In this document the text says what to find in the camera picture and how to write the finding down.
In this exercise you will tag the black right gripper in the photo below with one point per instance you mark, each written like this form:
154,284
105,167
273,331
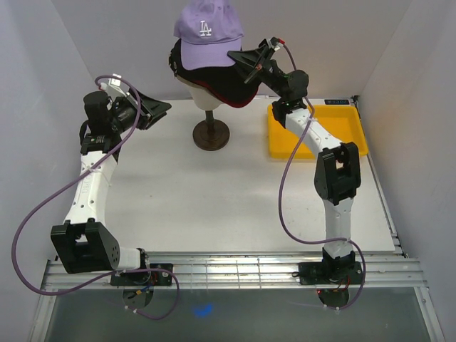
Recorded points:
255,58

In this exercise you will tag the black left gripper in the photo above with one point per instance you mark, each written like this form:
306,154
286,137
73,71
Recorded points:
152,110

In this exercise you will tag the black cap white NY logo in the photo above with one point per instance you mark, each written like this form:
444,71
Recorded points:
228,76

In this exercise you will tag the purple baseball cap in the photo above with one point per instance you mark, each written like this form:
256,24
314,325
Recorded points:
208,30

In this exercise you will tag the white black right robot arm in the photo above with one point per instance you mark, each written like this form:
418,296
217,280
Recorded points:
337,176

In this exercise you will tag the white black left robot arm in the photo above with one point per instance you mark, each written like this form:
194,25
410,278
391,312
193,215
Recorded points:
83,242

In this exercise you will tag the beige mannequin head on stand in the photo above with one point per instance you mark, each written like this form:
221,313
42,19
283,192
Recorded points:
209,134

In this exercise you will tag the yellow plastic bin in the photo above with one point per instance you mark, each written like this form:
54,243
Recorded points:
341,121

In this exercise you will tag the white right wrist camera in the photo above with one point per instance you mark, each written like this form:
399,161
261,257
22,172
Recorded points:
275,43

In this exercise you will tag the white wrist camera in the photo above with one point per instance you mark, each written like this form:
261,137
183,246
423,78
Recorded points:
111,85
275,43

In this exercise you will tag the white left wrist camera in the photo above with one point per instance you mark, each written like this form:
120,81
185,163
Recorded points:
111,85

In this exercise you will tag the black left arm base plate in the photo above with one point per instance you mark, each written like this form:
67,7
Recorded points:
154,278

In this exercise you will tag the aluminium mounting rail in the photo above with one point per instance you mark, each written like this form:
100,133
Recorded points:
274,271

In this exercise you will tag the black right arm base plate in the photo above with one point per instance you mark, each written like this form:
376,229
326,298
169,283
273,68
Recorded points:
313,274

